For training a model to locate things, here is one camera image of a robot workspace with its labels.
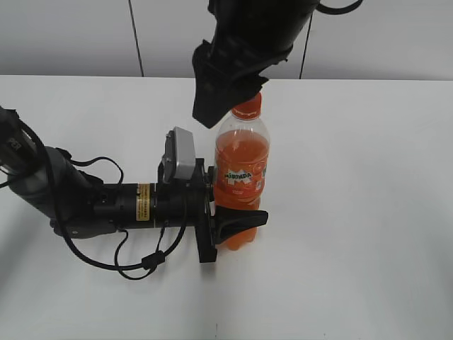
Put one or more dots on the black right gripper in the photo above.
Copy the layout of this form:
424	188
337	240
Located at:
227	73

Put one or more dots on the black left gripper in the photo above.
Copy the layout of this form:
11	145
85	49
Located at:
186	203

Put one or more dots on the orange bottle cap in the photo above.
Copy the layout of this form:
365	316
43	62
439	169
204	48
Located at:
250	109

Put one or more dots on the orange Mirinda soda bottle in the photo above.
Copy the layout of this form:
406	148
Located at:
240	162

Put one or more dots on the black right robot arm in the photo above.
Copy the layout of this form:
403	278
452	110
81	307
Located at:
249	37

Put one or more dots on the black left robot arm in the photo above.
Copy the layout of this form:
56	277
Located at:
82	206

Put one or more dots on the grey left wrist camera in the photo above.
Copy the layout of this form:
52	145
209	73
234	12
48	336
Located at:
178	160

